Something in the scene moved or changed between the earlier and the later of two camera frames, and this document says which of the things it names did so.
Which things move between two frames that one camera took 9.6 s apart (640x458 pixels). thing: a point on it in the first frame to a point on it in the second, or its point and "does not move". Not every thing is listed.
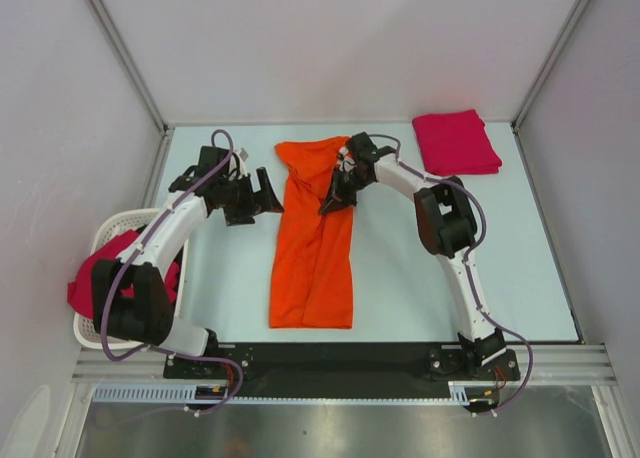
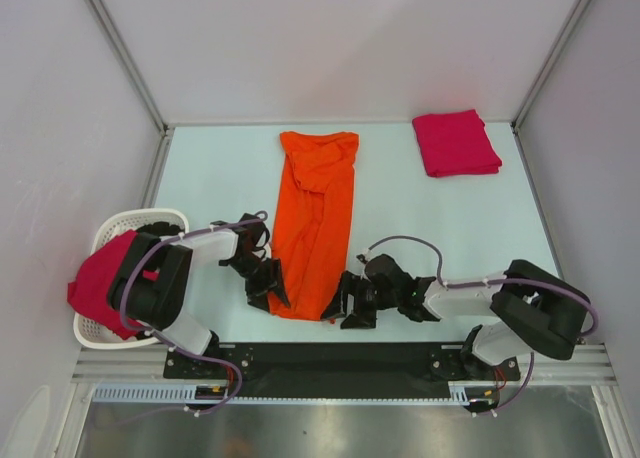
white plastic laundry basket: x=108 y=225 does not move
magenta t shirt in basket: x=80 y=289 does not move
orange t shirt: x=312 y=259 does not move
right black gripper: x=337 y=197 to x=354 y=287
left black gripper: x=262 y=201 to x=275 y=282
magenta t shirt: x=456 y=144 does not move
